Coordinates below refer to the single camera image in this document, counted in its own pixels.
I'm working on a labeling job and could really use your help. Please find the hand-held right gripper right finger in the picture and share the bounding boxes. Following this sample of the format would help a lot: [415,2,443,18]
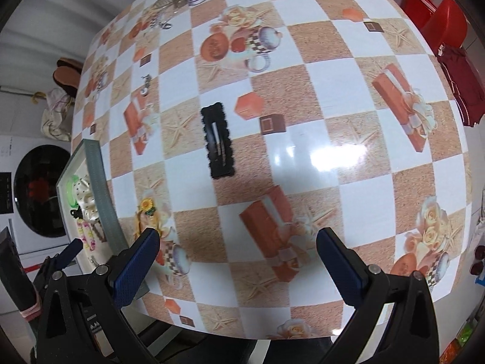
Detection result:
[316,227,442,364]

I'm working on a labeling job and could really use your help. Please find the brown slipper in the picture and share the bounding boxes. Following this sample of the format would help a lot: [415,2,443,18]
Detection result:
[57,58,85,74]
[52,67,82,97]

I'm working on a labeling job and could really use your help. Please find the checkered printed tablecloth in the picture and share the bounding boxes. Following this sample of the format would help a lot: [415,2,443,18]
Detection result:
[72,0,474,340]

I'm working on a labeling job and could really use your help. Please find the colourful packets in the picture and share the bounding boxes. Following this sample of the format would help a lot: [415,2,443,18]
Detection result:
[440,311,479,364]

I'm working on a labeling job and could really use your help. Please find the yellow sunflower hair clip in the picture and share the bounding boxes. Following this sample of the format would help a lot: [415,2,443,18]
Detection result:
[138,198,158,217]

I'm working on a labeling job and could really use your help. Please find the white polka dot scrunchie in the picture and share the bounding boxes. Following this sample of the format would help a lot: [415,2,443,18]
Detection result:
[74,176,100,222]

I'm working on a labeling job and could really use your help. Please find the pale cloth on rack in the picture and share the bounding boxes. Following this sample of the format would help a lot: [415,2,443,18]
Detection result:
[40,88,76,142]

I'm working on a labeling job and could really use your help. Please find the white washing machine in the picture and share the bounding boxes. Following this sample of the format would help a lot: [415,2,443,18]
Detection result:
[0,134,82,266]

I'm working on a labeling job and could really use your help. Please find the dark red round objects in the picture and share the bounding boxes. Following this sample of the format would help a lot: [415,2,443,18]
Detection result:
[470,246,485,275]

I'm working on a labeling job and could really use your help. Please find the clear bead keychain silver clasp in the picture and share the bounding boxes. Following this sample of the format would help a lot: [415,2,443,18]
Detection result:
[149,8,173,31]

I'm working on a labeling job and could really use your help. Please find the green bangle with clear clasp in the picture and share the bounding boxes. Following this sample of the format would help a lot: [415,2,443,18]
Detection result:
[64,176,82,207]

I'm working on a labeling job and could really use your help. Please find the flower bead bracelet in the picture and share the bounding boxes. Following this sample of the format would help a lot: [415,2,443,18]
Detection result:
[76,220,97,251]

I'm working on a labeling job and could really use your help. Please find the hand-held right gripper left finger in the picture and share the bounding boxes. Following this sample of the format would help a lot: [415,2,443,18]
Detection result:
[36,227,162,364]

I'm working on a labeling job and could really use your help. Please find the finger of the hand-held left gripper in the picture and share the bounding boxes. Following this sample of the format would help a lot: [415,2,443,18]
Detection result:
[43,238,84,274]

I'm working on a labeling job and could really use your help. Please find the red plastic stool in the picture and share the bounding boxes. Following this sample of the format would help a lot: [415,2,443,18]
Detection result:
[420,0,469,56]

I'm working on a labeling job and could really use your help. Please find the black scalloped hair clip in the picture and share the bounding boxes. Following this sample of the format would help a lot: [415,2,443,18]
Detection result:
[200,102,236,179]

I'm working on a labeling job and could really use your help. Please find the grey jewelry tray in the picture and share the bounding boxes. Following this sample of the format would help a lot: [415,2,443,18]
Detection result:
[55,139,150,300]

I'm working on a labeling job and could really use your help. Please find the dark red cloth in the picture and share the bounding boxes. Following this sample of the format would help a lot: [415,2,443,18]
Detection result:
[435,43,485,127]

